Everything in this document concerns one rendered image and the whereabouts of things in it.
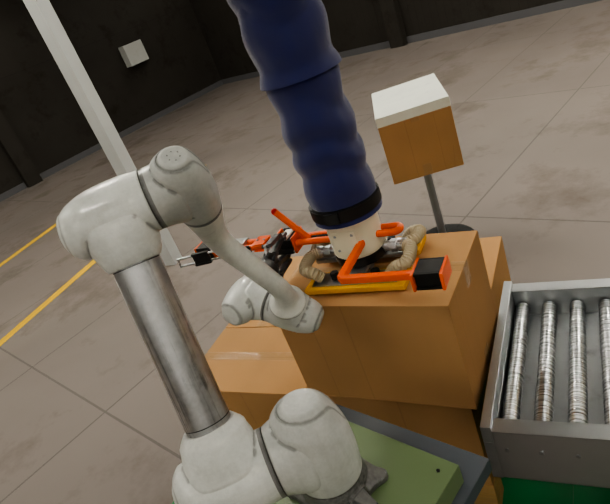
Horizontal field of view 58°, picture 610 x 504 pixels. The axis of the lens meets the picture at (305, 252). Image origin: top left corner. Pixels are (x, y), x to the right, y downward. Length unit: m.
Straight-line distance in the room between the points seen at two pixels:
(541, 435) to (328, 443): 0.68
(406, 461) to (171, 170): 0.84
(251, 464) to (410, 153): 2.28
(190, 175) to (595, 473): 1.30
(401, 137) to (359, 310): 1.63
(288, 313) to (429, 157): 1.86
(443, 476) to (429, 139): 2.16
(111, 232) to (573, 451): 1.28
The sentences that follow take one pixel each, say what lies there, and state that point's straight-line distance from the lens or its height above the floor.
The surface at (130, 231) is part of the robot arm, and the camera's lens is 1.12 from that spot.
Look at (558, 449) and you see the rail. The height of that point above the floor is 0.54.
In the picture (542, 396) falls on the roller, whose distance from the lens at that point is 1.81.
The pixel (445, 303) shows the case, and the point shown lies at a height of 0.94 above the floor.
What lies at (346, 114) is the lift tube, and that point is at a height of 1.46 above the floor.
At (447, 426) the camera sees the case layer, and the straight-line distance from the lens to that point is 1.94.
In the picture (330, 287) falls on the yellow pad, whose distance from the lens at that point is 1.73.
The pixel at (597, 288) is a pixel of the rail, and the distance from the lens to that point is 2.13.
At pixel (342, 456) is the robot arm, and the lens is 1.22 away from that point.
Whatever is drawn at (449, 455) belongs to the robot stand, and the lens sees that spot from 1.44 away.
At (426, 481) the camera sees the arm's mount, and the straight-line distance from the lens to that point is 1.33.
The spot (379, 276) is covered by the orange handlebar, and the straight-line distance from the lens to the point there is 1.47.
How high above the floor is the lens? 1.84
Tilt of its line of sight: 26 degrees down
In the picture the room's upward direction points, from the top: 22 degrees counter-clockwise
